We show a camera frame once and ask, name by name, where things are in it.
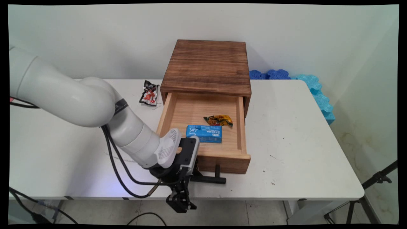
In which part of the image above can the dark blue foam mat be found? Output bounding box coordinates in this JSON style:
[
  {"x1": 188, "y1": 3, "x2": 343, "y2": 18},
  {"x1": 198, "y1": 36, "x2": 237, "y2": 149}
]
[{"x1": 249, "y1": 69, "x2": 292, "y2": 80}]

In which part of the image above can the blue tissue pack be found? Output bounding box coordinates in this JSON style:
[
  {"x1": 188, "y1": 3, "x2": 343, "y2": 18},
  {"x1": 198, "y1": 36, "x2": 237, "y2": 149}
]
[{"x1": 186, "y1": 124, "x2": 223, "y2": 143}]

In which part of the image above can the light wooden drawer black handle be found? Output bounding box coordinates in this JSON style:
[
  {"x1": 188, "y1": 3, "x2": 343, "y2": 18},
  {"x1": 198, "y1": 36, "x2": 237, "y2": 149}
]
[{"x1": 155, "y1": 92, "x2": 251, "y2": 185}]

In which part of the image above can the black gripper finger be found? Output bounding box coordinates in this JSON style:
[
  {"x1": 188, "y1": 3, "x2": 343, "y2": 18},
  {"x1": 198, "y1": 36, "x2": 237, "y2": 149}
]
[
  {"x1": 165, "y1": 189, "x2": 198, "y2": 214},
  {"x1": 190, "y1": 158, "x2": 204, "y2": 182}
]

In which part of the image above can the dark wooden cabinet box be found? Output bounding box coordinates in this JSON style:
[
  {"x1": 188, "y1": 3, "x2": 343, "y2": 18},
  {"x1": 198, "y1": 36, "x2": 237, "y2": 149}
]
[{"x1": 160, "y1": 39, "x2": 252, "y2": 109}]

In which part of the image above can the orange yellow snack packet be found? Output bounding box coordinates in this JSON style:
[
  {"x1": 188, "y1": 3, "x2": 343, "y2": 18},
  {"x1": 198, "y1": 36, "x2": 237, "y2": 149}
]
[{"x1": 203, "y1": 114, "x2": 233, "y2": 127}]

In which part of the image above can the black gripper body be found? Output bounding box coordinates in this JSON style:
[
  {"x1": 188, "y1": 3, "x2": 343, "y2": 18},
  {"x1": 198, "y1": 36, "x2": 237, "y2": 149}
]
[{"x1": 149, "y1": 166, "x2": 195, "y2": 192}]

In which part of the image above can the white table leg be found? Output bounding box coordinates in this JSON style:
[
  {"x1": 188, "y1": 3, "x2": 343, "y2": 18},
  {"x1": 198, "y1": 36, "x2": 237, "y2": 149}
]
[{"x1": 283, "y1": 199, "x2": 351, "y2": 225}]

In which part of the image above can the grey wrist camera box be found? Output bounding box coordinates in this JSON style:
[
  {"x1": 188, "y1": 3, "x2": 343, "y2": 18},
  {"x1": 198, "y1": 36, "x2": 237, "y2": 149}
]
[{"x1": 176, "y1": 136, "x2": 200, "y2": 176}]

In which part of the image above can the cyan foam mat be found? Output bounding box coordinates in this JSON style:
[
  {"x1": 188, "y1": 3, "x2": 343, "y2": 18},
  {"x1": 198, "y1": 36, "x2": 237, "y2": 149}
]
[{"x1": 291, "y1": 74, "x2": 336, "y2": 125}]

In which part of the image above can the black tripod stand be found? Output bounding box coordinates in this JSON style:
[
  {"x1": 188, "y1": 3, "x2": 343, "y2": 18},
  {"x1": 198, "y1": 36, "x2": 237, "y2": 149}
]
[{"x1": 324, "y1": 160, "x2": 398, "y2": 225}]

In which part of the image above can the black red snack packet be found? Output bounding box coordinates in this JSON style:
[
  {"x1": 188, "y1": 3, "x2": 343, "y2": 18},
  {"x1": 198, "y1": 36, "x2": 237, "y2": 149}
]
[{"x1": 139, "y1": 80, "x2": 160, "y2": 107}]

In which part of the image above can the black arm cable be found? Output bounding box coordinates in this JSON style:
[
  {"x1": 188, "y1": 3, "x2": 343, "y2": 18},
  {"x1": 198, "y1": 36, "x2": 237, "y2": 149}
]
[{"x1": 10, "y1": 97, "x2": 163, "y2": 199}]

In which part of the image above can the black floor cable loop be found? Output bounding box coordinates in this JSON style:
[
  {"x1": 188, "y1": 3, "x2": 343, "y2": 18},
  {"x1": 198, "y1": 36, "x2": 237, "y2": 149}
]
[{"x1": 127, "y1": 212, "x2": 168, "y2": 226}]

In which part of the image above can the black cable bundle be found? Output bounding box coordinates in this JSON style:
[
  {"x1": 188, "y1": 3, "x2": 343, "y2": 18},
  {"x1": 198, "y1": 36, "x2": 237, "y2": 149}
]
[{"x1": 9, "y1": 186, "x2": 79, "y2": 225}]

